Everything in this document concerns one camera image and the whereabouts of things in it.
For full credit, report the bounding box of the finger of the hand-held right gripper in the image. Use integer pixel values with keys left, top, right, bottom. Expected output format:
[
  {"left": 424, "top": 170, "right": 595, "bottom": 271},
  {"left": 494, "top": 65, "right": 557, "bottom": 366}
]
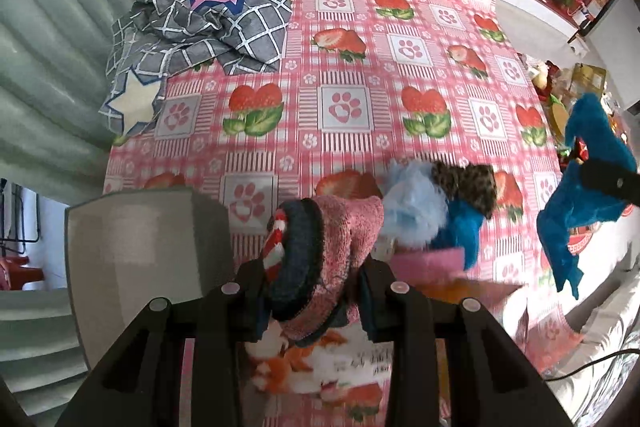
[{"left": 580, "top": 159, "right": 640, "bottom": 208}]

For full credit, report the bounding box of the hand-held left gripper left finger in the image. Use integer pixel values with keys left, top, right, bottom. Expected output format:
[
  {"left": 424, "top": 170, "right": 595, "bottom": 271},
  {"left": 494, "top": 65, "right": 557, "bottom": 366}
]
[{"left": 55, "top": 258, "right": 281, "bottom": 427}]

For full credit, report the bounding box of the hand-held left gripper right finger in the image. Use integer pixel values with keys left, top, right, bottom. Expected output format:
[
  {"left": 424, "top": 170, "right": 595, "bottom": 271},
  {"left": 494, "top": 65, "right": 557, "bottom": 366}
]
[{"left": 357, "top": 257, "right": 573, "bottom": 427}]

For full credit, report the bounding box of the blue fleece cloth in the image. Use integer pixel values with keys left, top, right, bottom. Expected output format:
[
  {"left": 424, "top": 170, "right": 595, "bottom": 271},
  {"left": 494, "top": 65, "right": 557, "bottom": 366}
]
[
  {"left": 432, "top": 199, "right": 486, "bottom": 270},
  {"left": 537, "top": 93, "right": 638, "bottom": 300}
]

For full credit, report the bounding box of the pink fuzzy sock navy cuff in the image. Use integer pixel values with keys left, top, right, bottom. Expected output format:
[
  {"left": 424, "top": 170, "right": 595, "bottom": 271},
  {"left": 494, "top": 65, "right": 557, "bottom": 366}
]
[{"left": 265, "top": 196, "right": 386, "bottom": 343}]

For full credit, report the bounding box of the light blue fluffy cloth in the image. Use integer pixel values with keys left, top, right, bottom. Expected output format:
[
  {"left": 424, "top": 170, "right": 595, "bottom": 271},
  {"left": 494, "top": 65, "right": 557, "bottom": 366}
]
[{"left": 380, "top": 159, "right": 451, "bottom": 253}]

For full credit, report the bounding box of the grey storage box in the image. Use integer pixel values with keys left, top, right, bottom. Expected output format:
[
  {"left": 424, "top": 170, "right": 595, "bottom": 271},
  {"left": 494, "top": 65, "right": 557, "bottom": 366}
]
[{"left": 65, "top": 187, "right": 236, "bottom": 358}]

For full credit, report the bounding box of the leopard print cloth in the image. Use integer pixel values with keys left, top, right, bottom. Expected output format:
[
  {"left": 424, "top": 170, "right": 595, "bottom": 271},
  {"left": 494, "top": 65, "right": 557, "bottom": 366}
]
[{"left": 432, "top": 162, "right": 498, "bottom": 220}]

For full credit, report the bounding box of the pink cloth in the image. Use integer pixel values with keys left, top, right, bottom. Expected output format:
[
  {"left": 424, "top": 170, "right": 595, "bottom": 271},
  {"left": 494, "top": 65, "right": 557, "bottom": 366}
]
[{"left": 390, "top": 247, "right": 466, "bottom": 283}]

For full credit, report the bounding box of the pile of toys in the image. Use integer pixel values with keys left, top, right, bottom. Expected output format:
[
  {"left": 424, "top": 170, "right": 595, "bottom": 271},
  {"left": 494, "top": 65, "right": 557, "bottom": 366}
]
[{"left": 530, "top": 62, "right": 628, "bottom": 158}]

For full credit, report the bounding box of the white pillow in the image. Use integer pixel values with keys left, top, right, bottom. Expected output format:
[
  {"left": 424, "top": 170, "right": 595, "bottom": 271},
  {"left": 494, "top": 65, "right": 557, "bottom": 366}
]
[{"left": 545, "top": 257, "right": 640, "bottom": 408}]

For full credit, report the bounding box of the red plastic stool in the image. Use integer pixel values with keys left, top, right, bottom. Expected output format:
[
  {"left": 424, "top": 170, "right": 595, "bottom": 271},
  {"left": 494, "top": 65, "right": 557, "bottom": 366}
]
[{"left": 0, "top": 257, "right": 46, "bottom": 291}]

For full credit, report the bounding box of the grey checked star quilt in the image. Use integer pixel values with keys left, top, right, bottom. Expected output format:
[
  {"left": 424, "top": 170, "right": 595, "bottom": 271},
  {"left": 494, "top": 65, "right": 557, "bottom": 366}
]
[{"left": 99, "top": 0, "right": 293, "bottom": 135}]

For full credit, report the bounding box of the pale green curtain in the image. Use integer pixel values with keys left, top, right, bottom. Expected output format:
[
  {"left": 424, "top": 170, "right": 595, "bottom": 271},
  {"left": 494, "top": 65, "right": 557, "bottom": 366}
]
[{"left": 0, "top": 0, "right": 173, "bottom": 408}]

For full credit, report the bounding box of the black cable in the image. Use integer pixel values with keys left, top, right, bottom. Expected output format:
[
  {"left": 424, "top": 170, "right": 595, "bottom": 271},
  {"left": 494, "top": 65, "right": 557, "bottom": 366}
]
[{"left": 544, "top": 348, "right": 640, "bottom": 381}]

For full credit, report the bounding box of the black folding frame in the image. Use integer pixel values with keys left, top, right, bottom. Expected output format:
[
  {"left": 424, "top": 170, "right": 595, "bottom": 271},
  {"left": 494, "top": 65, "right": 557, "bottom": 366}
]
[{"left": 0, "top": 179, "right": 43, "bottom": 258}]

